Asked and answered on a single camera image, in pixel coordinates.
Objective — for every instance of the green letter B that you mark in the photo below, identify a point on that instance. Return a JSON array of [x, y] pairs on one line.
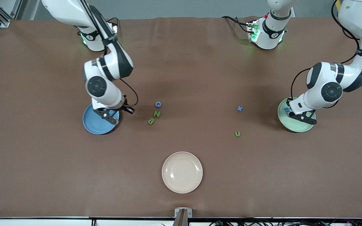
[[150, 121]]

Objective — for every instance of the blue letter C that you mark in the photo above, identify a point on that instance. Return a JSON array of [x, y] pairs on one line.
[[156, 104]]

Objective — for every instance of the green letter N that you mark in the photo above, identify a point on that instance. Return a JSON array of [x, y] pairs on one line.
[[156, 114], [237, 133]]

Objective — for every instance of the blue letter m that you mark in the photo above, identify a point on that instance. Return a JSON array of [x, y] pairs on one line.
[[287, 110]]

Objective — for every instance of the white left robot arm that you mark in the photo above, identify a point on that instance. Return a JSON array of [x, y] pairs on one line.
[[313, 100]]

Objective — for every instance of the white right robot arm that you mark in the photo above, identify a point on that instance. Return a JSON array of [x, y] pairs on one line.
[[108, 62]]

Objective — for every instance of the blue plate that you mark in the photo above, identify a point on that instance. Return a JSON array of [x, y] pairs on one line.
[[96, 127]]

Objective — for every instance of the cream plate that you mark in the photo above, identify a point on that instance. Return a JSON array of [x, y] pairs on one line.
[[182, 172]]

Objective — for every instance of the green plate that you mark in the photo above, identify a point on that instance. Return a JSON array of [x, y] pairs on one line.
[[294, 127]]

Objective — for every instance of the brown table cover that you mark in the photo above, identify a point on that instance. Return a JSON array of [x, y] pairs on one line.
[[181, 62]]

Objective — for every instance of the grey metal camera mount bracket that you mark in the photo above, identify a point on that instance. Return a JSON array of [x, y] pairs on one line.
[[183, 216]]

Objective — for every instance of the white table edge rail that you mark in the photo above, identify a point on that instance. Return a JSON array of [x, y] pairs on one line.
[[42, 222]]

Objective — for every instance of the aluminium frame profile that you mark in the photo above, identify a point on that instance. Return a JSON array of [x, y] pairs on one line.
[[5, 22]]

